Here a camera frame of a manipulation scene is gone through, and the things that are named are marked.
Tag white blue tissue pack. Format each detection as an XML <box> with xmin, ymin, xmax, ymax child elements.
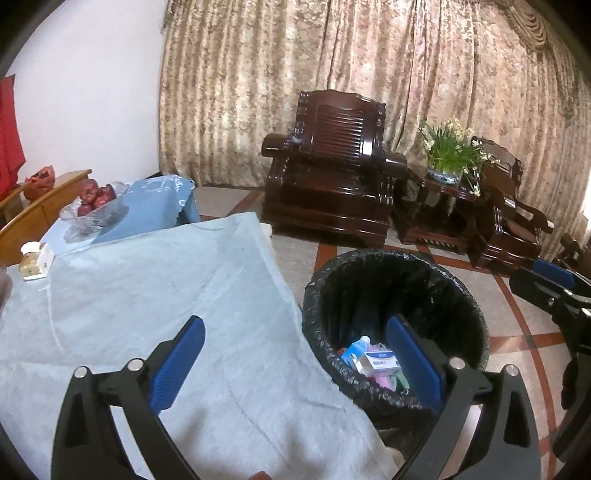
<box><xmin>355</xmin><ymin>350</ymin><xmax>401</xmax><ymax>377</ymax></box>

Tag blue plastic bag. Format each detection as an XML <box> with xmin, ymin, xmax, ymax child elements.
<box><xmin>341</xmin><ymin>335</ymin><xmax>370</xmax><ymax>370</ymax></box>

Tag green foam net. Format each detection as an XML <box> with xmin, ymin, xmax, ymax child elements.
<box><xmin>391</xmin><ymin>371</ymin><xmax>410</xmax><ymax>395</ymax></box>

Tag pink face mask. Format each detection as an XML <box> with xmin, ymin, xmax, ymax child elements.
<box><xmin>373</xmin><ymin>376</ymin><xmax>396</xmax><ymax>391</ymax></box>

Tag black lined trash bin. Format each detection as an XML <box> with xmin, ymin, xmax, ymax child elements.
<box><xmin>301</xmin><ymin>249</ymin><xmax>490</xmax><ymax>456</ymax></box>

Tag dark wooden armchair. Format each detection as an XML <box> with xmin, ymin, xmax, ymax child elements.
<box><xmin>468</xmin><ymin>136</ymin><xmax>554</xmax><ymax>273</ymax></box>
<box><xmin>262</xmin><ymin>90</ymin><xmax>408</xmax><ymax>248</ymax></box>

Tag dark wooden side table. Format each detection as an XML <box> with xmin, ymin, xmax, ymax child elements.
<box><xmin>392</xmin><ymin>164</ymin><xmax>479</xmax><ymax>255</ymax></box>

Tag potted green flowering plant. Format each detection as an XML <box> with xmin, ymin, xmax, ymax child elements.
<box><xmin>419</xmin><ymin>118</ymin><xmax>499</xmax><ymax>197</ymax></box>

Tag light grey-blue table cloth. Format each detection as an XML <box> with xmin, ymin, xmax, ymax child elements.
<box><xmin>1</xmin><ymin>213</ymin><xmax>397</xmax><ymax>479</ymax></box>

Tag gold tissue box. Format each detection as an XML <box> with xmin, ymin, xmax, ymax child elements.
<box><xmin>19</xmin><ymin>241</ymin><xmax>54</xmax><ymax>281</ymax></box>

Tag glass fruit bowl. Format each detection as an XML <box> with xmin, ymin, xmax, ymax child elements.
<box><xmin>59</xmin><ymin>182</ymin><xmax>129</xmax><ymax>244</ymax></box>

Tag wooden sideboard cabinet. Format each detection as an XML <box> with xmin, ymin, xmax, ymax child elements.
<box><xmin>1</xmin><ymin>169</ymin><xmax>92</xmax><ymax>266</ymax></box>

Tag red apples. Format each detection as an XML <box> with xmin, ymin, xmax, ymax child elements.
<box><xmin>77</xmin><ymin>179</ymin><xmax>116</xmax><ymax>217</ymax></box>

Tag blue plastic table cover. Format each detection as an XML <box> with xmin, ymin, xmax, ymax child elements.
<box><xmin>42</xmin><ymin>175</ymin><xmax>200</xmax><ymax>255</ymax></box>

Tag red cloth drape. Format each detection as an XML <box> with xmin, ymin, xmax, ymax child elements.
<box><xmin>0</xmin><ymin>75</ymin><xmax>26</xmax><ymax>200</ymax></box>

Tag beige patterned curtain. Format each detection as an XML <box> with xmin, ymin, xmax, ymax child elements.
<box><xmin>159</xmin><ymin>1</ymin><xmax>590</xmax><ymax>256</ymax></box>

